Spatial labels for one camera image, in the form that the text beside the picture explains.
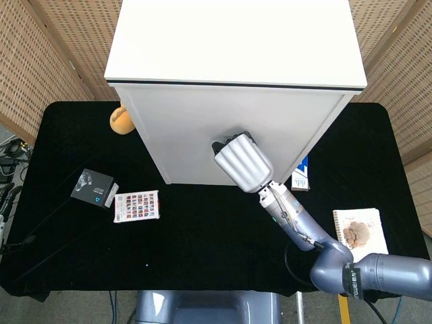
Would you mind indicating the yellow floor strip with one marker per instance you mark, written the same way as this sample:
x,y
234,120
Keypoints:
x,y
343,310

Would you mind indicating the large white box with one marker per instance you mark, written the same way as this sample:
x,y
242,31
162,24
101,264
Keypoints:
x,y
219,50

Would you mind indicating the black product box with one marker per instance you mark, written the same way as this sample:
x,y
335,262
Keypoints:
x,y
89,187

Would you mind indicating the black velvet tablecloth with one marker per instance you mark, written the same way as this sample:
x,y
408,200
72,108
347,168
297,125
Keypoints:
x,y
202,236

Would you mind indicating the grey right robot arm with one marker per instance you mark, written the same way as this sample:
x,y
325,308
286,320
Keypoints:
x,y
388,273

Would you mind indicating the blue and white carton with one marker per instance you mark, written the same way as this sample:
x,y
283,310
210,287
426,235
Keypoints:
x,y
299,180

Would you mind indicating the spiral notebook with brown picture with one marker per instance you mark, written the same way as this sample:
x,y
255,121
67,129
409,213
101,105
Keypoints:
x,y
371,219

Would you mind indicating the woven wicker folding screen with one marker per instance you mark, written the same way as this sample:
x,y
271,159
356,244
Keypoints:
x,y
398,67
40,50

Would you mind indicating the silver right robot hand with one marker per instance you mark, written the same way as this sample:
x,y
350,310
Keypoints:
x,y
243,162

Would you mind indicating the white box with colourful pictures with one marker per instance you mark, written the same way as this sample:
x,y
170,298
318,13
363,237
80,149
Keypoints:
x,y
135,206

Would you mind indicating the yellow plush toy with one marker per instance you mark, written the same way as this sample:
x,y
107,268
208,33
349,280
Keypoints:
x,y
121,123

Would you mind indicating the grey robot torso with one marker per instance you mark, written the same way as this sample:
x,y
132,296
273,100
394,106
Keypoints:
x,y
202,307

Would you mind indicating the metal table leg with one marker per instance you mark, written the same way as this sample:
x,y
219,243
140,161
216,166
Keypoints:
x,y
300,308

